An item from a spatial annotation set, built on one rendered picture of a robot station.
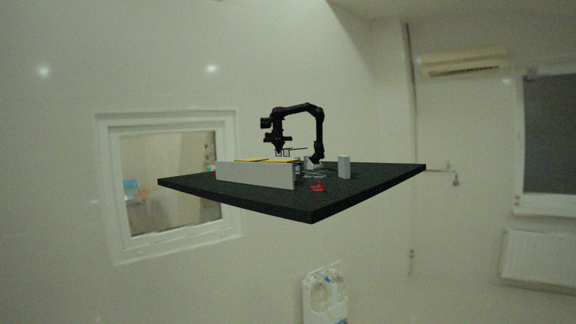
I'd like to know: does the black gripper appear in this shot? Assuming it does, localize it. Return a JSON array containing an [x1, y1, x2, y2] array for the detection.
[[263, 128, 292, 154]]

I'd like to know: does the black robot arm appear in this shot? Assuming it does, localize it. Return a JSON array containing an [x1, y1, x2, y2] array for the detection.
[[261, 102, 325, 164]]

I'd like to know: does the grey rectangular panel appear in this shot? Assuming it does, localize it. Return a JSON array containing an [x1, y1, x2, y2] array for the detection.
[[215, 161, 295, 190]]

